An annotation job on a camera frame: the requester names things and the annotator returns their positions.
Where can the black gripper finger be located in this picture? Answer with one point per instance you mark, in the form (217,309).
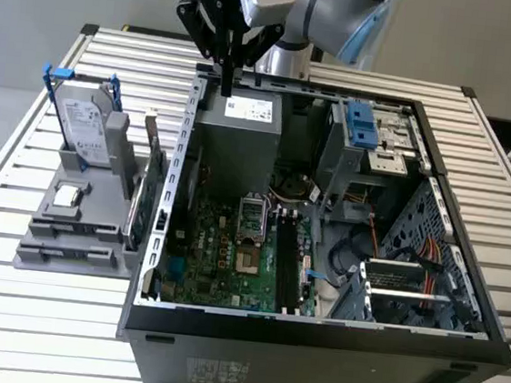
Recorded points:
(264,46)
(193,20)

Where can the RAM stick with white label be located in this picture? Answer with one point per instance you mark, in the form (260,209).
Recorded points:
(75,227)
(68,252)

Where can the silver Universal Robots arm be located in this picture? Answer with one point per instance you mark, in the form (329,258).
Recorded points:
(329,7)

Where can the black RAM slot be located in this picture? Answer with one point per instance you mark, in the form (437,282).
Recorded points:
(292,259)
(282,258)
(287,259)
(298,260)

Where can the grey power supply unit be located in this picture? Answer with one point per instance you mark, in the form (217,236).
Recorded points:
(236,153)

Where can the blue plastic drive latch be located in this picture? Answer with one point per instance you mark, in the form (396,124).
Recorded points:
(360,125)

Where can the black round speaker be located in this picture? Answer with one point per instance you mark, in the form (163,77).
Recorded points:
(295,184)

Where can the grey metal drive cage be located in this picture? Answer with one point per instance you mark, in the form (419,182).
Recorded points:
(339,173)

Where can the hard disk in blue carrier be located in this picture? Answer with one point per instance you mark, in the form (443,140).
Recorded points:
(82,123)

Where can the green graphics card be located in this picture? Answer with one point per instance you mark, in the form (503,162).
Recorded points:
(150,189)

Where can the beige four pin connector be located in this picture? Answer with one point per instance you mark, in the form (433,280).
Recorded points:
(221,220)

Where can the orange square inductor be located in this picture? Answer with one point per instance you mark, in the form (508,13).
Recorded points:
(222,264)
(224,241)
(223,252)

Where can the grey parts rack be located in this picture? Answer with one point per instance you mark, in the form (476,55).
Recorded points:
(98,211)

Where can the silver CPU chip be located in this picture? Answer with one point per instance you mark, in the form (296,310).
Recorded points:
(67,195)

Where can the CPU socket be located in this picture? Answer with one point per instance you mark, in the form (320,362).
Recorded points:
(248,261)

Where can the green Dell motherboard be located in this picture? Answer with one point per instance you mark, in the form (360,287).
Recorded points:
(204,268)

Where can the teal rear port connector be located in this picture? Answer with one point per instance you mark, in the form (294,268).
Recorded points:
(175,269)

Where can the black square chip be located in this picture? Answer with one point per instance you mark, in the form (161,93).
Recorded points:
(204,287)

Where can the white square board sticker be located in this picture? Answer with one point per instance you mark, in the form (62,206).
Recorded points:
(235,299)

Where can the black box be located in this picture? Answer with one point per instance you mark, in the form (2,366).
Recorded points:
(508,133)

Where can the perforated metal disk bay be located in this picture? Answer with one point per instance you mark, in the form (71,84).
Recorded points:
(393,272)

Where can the black open PC case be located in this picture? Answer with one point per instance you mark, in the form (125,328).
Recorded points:
(264,366)

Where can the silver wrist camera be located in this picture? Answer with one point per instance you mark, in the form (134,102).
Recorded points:
(266,0)

